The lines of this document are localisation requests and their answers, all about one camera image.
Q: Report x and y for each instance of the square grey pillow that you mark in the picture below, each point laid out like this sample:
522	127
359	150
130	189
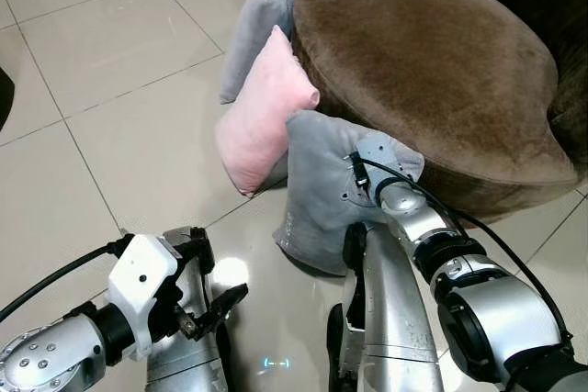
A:
317	190

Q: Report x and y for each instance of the pink pillow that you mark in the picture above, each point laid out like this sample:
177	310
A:
262	126

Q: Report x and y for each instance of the long grey pillow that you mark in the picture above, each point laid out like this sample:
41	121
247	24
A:
262	25

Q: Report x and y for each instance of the brown plush sofa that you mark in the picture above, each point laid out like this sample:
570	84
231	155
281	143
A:
432	71

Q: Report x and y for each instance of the silver right robot leg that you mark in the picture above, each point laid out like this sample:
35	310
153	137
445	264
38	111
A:
386	319

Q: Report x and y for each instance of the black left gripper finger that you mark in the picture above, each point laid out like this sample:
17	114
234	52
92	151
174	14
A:
195	245
220	305

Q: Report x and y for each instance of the silver left robot leg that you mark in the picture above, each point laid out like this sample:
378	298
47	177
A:
188	364

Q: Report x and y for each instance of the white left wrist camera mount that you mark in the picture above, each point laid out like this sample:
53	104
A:
142	282

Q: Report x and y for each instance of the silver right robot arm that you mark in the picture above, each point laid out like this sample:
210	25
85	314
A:
496	309

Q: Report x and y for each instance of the silver robot leg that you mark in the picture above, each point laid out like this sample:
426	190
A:
386	319
188	364

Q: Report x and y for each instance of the dark object at floor edge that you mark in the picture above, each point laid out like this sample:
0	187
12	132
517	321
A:
5	98

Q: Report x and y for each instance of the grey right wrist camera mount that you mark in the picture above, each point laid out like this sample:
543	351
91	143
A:
384	158

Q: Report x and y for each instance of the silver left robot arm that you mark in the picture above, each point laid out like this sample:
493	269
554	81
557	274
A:
46	360

